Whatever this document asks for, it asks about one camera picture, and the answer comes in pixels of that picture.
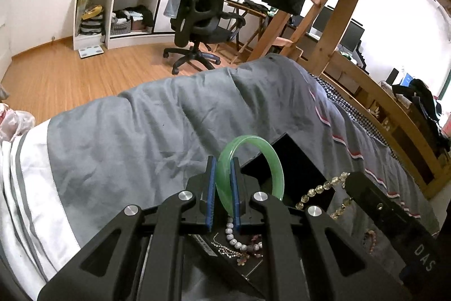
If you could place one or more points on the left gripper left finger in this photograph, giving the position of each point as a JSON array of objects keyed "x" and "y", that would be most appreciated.
[{"x": 139, "y": 255}]

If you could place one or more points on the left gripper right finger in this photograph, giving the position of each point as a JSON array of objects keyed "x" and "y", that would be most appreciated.
[{"x": 308, "y": 256}]

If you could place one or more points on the black jewelry box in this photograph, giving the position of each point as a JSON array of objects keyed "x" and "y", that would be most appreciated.
[{"x": 211, "y": 276}]

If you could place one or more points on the green jade bangle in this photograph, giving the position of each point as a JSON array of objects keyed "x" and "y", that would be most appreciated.
[{"x": 224, "y": 164}]

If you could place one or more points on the gold charm ring jewelry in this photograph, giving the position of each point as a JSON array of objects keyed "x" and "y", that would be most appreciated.
[{"x": 225, "y": 251}]

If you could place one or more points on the grey duvet cover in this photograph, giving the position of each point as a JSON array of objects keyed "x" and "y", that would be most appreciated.
[{"x": 65, "y": 179}]

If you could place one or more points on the dark clothes pile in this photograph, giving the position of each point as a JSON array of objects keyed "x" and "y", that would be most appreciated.
[{"x": 418, "y": 93}]

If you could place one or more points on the checkered bed sheet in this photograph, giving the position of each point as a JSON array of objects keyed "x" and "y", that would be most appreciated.
[{"x": 354, "y": 114}]

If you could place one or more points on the white bathroom scale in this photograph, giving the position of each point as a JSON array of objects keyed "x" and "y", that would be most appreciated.
[{"x": 88, "y": 52}]

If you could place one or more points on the black computer monitor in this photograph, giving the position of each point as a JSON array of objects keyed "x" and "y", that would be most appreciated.
[{"x": 353, "y": 33}]

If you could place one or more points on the black office chair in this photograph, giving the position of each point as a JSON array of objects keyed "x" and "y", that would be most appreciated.
[{"x": 197, "y": 22}]

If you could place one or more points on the wooden desk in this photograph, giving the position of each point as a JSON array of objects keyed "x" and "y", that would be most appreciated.
[{"x": 239, "y": 49}]

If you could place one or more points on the wooden bunk bed frame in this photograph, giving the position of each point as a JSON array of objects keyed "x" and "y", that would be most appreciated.
[{"x": 410, "y": 36}]

